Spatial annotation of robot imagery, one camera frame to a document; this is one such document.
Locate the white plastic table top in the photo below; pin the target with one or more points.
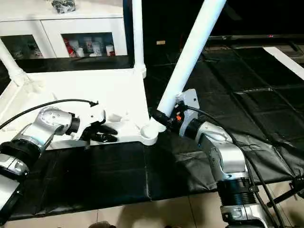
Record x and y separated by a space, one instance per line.
118 95

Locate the white plastic table leg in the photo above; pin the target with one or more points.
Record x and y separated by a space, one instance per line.
190 52
12 64
138 33

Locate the black work mat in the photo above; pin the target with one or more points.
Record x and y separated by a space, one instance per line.
142 175

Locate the small gold label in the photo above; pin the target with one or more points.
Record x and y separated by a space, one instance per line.
161 42

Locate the red bottle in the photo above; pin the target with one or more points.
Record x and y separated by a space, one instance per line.
71 48

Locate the black flat bar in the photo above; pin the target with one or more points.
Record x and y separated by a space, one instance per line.
256 37

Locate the white cabinet with glass doors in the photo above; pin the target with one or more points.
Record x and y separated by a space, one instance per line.
47 21

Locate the white board strip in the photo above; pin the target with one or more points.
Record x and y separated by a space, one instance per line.
285 61

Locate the black bundle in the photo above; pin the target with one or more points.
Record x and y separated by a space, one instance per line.
63 5

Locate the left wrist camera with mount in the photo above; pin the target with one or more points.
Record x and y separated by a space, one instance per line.
92 116

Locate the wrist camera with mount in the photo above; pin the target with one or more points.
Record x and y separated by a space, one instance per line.
189 102
92 116

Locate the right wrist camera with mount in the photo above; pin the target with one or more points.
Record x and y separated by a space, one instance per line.
189 102

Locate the black metal frame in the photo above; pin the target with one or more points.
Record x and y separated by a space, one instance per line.
287 192

